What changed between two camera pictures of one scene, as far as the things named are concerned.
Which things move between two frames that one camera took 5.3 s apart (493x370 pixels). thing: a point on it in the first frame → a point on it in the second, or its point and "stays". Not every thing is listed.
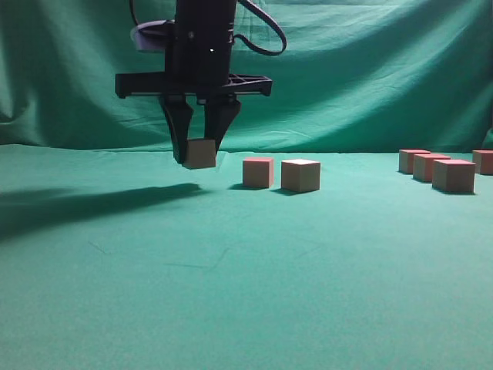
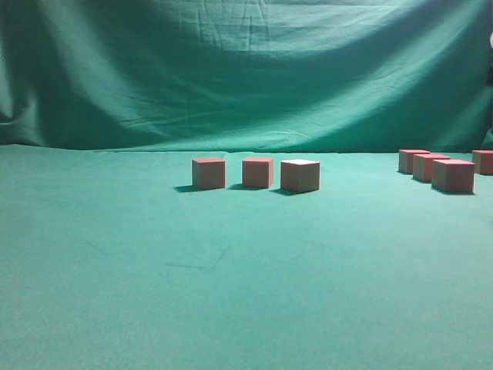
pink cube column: x=406 y=159 stays
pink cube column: x=453 y=176 stays
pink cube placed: x=200 y=153 → x=209 y=173
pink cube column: x=258 y=172 stays
